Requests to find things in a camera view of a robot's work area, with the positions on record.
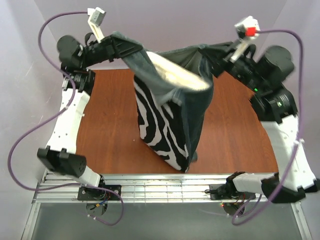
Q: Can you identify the cream bear print pillow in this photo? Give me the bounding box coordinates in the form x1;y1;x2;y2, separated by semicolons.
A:
146;51;210;91

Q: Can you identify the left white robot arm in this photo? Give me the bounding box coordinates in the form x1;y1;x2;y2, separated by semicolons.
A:
37;35;143;187

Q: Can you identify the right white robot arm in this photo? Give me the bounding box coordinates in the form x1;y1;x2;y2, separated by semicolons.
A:
200;42;320;204

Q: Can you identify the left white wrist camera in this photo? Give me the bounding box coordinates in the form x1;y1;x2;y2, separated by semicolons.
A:
87;7;106;43

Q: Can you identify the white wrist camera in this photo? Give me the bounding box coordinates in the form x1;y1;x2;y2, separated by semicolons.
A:
87;7;106;43
229;15;260;63

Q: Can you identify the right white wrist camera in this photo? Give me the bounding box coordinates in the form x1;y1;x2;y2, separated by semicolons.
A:
229;15;260;63

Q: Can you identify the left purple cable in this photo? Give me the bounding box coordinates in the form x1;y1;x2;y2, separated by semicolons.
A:
7;11;125;226

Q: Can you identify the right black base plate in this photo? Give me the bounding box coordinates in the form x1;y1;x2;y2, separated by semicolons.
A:
204;183;256;201

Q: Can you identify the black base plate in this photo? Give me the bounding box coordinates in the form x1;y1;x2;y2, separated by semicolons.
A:
77;183;122;201
204;183;256;201

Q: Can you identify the aluminium rail frame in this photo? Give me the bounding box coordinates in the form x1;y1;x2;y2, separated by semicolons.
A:
21;67;313;240

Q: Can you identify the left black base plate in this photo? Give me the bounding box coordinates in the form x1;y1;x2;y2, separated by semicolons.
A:
77;183;122;201

